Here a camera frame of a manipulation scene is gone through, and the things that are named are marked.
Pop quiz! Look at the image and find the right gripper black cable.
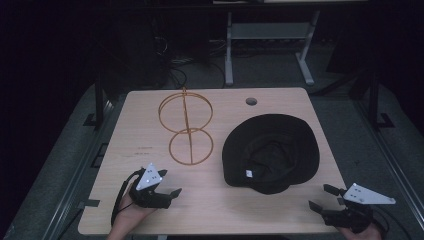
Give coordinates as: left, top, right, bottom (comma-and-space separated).
370, 205, 414, 240

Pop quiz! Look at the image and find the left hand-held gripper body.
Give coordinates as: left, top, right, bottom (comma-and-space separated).
128, 162, 173, 210

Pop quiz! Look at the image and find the tangle of floor cables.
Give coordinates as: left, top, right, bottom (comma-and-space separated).
151, 31, 228, 90

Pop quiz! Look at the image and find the black frame post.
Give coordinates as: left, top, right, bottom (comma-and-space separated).
367, 71, 396, 130
83, 74, 107, 129

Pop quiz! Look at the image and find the aluminium frame rail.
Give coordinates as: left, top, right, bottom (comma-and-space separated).
353, 98, 424, 231
39, 96, 118, 240

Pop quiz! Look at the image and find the person's right hand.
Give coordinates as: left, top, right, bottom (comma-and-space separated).
336, 223, 384, 240

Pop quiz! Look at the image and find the person's left hand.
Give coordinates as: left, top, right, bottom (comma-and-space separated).
112, 179, 158, 234

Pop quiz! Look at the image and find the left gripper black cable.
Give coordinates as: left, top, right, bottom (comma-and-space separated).
110, 168, 146, 228

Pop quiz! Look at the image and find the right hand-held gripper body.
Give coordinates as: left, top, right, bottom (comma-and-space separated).
321, 182, 397, 234

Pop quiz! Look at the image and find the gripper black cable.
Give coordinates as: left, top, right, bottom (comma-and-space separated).
370, 205, 414, 240
110, 168, 146, 228

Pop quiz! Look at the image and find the black bucket hat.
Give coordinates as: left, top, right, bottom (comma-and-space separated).
221, 113, 321, 196

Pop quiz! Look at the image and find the orange wire hat stand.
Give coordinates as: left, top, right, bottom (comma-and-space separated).
157, 86, 215, 166

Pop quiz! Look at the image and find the grey metal stand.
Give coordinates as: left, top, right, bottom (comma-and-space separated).
224, 9, 321, 87

